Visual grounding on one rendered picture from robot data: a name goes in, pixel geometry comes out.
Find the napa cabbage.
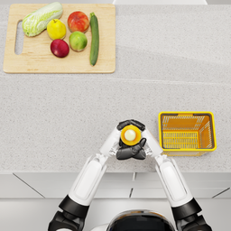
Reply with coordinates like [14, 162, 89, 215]
[21, 1, 64, 38]

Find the yellow slatted basket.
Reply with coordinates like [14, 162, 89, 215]
[158, 111, 217, 157]

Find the yellow lemon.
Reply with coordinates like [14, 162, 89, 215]
[46, 18, 68, 42]

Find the green apple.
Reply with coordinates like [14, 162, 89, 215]
[69, 31, 88, 52]

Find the wooden cutting board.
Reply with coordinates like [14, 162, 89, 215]
[3, 3, 116, 75]

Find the dark red plum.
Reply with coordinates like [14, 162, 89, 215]
[50, 38, 70, 59]

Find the dark round robot body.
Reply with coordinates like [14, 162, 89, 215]
[106, 209, 177, 231]

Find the green cucumber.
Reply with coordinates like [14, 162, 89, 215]
[88, 12, 100, 67]

